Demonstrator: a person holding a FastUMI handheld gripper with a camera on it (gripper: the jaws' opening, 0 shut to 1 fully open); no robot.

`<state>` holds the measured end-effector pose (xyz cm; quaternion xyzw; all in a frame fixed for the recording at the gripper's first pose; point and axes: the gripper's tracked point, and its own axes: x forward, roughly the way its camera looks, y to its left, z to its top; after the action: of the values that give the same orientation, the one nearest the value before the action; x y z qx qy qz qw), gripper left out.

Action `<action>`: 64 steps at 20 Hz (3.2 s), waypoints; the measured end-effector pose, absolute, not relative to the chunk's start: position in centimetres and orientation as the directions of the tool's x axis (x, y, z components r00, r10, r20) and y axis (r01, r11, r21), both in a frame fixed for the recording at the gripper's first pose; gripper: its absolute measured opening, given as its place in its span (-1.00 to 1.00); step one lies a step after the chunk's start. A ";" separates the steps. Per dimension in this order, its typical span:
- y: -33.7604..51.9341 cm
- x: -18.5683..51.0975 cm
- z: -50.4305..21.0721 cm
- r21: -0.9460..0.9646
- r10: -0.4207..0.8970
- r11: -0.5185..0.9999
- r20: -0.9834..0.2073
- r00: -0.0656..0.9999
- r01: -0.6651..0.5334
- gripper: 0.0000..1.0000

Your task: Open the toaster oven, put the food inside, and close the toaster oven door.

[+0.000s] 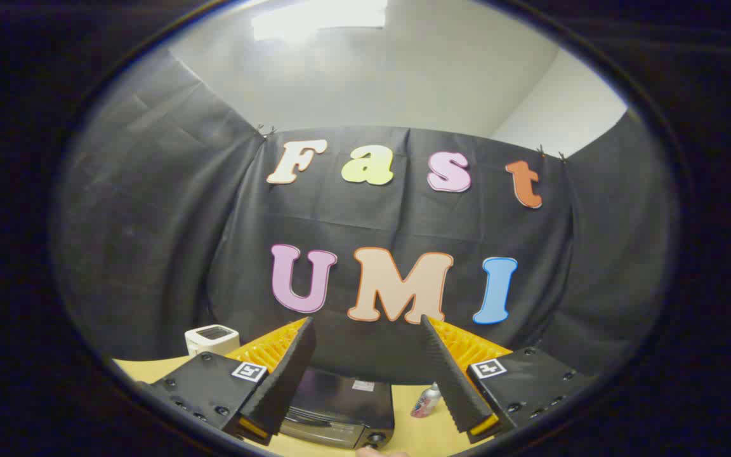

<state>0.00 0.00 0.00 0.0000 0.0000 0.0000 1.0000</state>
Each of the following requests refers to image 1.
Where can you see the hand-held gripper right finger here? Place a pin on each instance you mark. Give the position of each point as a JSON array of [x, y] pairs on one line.
[[451, 377]]

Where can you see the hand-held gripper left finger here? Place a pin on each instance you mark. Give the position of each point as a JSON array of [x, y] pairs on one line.
[[286, 374]]

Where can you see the black toaster oven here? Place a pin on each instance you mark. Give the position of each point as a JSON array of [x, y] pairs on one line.
[[340, 400]]

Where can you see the white toaster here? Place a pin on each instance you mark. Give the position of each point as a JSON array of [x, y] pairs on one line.
[[210, 338]]

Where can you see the silver spray can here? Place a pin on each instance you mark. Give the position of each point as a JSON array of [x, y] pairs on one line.
[[428, 401]]

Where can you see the black backdrop cloth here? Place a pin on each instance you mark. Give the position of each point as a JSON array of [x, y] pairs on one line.
[[169, 241]]

